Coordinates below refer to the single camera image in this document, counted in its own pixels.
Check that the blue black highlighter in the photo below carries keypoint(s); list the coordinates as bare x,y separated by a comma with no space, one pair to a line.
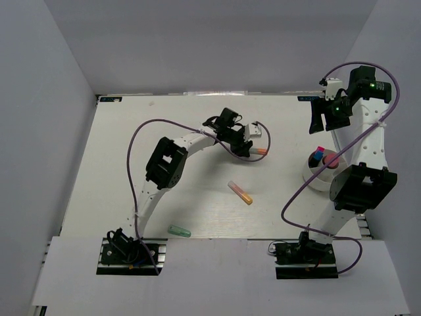
313,161

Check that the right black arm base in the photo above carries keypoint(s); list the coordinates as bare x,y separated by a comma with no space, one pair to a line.
304,259

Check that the green translucent cap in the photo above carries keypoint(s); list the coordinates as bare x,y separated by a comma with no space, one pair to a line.
179,231

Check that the pink capped clear tube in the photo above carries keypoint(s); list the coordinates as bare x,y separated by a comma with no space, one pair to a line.
330,161

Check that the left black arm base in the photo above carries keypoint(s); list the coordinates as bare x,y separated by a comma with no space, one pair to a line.
121,255

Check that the left corner label sticker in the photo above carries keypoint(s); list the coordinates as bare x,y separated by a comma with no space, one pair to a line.
104,99

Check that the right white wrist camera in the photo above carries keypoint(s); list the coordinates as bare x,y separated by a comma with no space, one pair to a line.
331,87

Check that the orange clear marker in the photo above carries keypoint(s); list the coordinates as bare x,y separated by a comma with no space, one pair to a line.
258,151
240,192

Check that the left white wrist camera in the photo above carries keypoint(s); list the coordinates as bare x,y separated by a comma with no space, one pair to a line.
252,131

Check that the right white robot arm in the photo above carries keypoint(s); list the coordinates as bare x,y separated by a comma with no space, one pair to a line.
358,174

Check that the corner label sticker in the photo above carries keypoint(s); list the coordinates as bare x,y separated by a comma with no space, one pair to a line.
104,99
307,97

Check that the right corner label sticker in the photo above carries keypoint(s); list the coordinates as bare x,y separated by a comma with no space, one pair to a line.
307,97

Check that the white round divided container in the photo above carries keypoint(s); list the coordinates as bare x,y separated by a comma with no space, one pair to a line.
324,180

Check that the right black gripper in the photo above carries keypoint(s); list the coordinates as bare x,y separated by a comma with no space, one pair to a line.
318,107

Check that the pink black highlighter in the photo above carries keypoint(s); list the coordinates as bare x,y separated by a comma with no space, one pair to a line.
319,152

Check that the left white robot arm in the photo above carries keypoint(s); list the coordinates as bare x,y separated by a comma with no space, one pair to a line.
166,164

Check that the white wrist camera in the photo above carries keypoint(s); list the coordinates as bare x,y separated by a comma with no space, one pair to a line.
331,87
252,131

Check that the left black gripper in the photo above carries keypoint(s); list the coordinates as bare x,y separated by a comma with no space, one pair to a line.
244,151

